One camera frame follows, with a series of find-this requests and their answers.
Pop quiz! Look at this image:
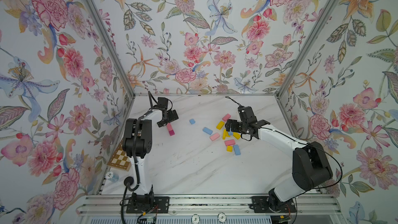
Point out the aluminium frame post right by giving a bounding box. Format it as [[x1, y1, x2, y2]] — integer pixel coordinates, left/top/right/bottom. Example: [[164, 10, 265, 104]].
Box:
[[275, 0, 339, 100]]

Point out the yellow angled block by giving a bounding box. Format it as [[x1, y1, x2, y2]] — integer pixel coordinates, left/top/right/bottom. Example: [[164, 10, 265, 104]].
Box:
[[233, 132, 241, 140]]

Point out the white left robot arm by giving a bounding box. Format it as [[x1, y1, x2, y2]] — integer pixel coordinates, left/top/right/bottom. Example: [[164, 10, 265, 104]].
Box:
[[122, 95, 178, 207]]

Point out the yellow rectangular block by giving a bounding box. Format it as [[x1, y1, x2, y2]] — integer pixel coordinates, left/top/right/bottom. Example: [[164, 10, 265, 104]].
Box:
[[216, 121, 225, 130]]

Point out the wooden chessboard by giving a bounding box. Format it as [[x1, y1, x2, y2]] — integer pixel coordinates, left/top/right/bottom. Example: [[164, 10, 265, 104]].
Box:
[[107, 142, 131, 171]]

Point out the blue lower block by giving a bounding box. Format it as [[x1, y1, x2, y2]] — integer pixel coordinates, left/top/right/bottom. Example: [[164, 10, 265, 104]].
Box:
[[233, 145, 241, 156]]

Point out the light pink block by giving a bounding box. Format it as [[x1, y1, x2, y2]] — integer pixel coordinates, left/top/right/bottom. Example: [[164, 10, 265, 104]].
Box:
[[210, 133, 220, 142]]

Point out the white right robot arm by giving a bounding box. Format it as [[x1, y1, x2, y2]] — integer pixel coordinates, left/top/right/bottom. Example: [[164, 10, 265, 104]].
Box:
[[225, 105, 333, 212]]

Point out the black round puck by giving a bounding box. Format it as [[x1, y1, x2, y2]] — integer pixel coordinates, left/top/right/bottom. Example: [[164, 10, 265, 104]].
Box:
[[123, 176, 134, 187]]

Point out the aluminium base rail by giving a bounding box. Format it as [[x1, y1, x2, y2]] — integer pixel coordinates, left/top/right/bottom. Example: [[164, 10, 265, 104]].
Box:
[[76, 194, 342, 216]]

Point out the pink rectangular block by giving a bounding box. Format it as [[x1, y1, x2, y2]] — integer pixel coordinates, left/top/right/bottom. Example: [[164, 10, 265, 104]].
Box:
[[222, 114, 231, 122]]

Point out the aluminium frame post left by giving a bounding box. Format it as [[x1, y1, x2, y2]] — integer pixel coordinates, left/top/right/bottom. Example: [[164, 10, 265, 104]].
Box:
[[83, 0, 135, 99]]

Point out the aluminium frame post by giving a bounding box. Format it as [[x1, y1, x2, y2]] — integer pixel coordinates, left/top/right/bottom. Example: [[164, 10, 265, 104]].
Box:
[[83, 0, 135, 99], [275, 0, 339, 100]]

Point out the light blue long block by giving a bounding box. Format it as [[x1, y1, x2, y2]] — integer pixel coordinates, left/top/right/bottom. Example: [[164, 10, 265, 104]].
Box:
[[203, 127, 213, 136]]

